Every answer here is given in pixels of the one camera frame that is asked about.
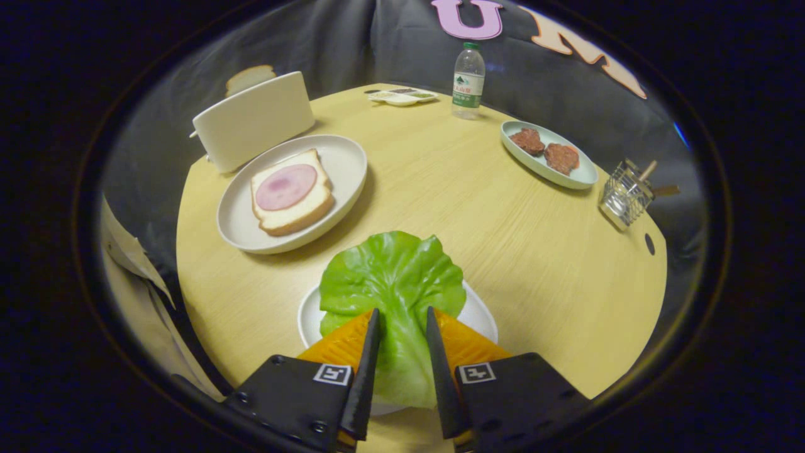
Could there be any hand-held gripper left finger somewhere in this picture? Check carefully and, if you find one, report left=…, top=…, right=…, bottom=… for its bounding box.
left=223, top=308, right=383, bottom=453

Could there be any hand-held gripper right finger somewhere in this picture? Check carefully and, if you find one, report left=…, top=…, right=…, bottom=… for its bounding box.
left=426, top=306, right=592, bottom=453

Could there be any green lettuce leaf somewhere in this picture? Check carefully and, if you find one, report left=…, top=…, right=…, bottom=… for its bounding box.
left=319, top=231, right=467, bottom=410

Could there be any plain white bread slice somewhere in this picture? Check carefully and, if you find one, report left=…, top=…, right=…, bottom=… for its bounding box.
left=225, top=65, right=276, bottom=98

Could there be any white glossy plate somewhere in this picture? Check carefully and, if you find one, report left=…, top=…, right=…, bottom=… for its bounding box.
left=297, top=281, right=499, bottom=417

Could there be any bread slice under ham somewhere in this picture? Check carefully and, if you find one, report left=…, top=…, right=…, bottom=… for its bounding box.
left=251, top=149, right=335, bottom=237

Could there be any pink ham slice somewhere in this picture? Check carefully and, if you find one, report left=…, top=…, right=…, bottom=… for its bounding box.
left=255, top=164, right=318, bottom=211

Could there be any beige round plate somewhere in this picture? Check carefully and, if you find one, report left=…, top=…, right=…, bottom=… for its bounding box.
left=216, top=134, right=368, bottom=255

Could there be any beige cloth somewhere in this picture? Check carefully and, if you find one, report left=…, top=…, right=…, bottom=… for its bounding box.
left=101, top=195, right=224, bottom=400

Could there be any pale green oval plate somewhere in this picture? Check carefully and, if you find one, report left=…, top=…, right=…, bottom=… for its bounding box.
left=501, top=120, right=599, bottom=191

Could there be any brown fried meat piece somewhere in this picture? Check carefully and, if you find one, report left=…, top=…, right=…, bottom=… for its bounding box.
left=544, top=143, right=580, bottom=176
left=509, top=128, right=546, bottom=157

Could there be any cream white toaster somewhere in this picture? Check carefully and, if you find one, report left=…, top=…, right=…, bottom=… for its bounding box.
left=190, top=71, right=316, bottom=174

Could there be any white divided condiment dish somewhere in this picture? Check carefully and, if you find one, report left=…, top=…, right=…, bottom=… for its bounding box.
left=367, top=88, right=439, bottom=106

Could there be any clear plastic water bottle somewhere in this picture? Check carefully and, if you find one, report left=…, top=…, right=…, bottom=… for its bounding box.
left=452, top=42, right=486, bottom=120

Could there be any metal wire utensil basket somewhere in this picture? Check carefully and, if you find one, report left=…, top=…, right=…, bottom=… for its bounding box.
left=599, top=159, right=655, bottom=232

